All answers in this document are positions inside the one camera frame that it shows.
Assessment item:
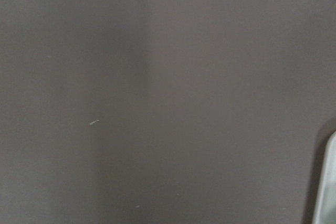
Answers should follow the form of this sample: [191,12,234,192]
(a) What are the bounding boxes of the white rabbit print tray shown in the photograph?
[312,132,335,224]

